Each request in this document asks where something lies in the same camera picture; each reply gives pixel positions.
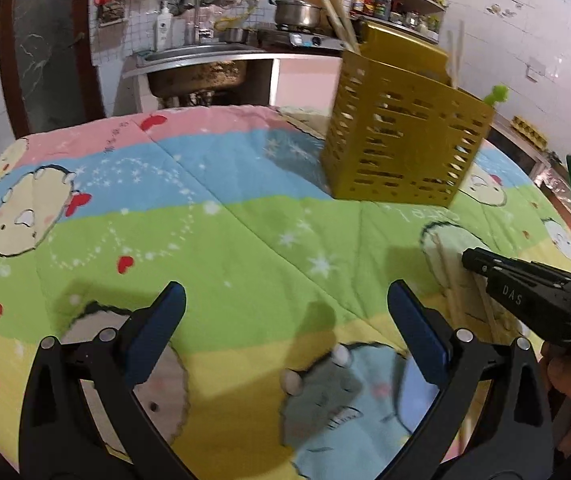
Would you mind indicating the gas stove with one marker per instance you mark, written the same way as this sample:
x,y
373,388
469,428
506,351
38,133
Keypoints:
x,y
295,39

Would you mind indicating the steel sink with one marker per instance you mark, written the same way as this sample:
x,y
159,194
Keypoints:
x,y
200,67

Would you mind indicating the dark sauce bottle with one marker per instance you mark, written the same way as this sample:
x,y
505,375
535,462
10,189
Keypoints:
x,y
383,4

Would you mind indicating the white soap bottle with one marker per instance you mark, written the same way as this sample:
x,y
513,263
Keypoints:
x,y
164,27

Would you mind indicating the kitchen counter cabinet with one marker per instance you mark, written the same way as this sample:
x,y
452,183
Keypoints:
x,y
503,127

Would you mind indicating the yellow egg carton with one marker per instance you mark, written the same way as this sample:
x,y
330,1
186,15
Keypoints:
x,y
528,129

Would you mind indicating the small steel pot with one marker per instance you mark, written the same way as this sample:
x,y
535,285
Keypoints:
x,y
235,35

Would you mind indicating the gold slotted utensil holder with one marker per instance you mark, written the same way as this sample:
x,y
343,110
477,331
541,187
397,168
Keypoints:
x,y
390,135

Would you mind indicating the red label bottle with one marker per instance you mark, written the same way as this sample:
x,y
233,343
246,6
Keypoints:
x,y
360,2

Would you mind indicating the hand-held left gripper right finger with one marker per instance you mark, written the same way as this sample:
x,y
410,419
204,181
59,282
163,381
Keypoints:
x,y
418,325

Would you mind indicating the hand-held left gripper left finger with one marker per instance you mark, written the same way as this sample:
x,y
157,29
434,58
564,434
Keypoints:
x,y
158,325

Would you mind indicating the dark wooden glass door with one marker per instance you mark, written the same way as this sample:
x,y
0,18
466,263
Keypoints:
x,y
40,45

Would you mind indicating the cartoon printed blanket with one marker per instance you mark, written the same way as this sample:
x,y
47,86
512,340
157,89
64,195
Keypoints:
x,y
165,220

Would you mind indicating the white wall socket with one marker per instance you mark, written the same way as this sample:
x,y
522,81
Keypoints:
x,y
534,71

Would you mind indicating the steel lidded cooking pot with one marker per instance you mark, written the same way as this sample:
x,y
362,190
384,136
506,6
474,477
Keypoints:
x,y
297,10

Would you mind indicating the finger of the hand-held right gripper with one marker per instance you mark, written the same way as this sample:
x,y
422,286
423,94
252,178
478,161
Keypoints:
x,y
505,265

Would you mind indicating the steel faucet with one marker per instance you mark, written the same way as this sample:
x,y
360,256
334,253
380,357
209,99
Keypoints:
x,y
198,20

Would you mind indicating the wall hooks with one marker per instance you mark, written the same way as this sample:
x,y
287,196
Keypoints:
x,y
503,10

